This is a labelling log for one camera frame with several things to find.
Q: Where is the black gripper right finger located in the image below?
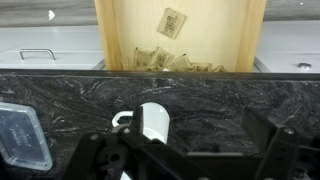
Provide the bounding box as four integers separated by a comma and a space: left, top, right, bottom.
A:
241, 108, 320, 180

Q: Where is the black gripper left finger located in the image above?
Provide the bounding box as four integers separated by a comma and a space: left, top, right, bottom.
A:
61, 104, 204, 180

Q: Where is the white ceramic mug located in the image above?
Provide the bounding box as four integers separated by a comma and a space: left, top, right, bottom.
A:
111, 101, 171, 180

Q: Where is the wooden drawer with white front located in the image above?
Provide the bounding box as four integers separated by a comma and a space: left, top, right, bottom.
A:
93, 0, 268, 73

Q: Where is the white drawer front with lock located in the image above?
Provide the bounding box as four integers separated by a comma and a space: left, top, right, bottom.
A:
254, 20, 320, 74

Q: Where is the brown tea packet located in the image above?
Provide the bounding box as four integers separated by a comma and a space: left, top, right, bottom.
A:
156, 7, 188, 40
166, 53, 193, 73
133, 47, 155, 68
149, 46, 175, 71
191, 62, 213, 73

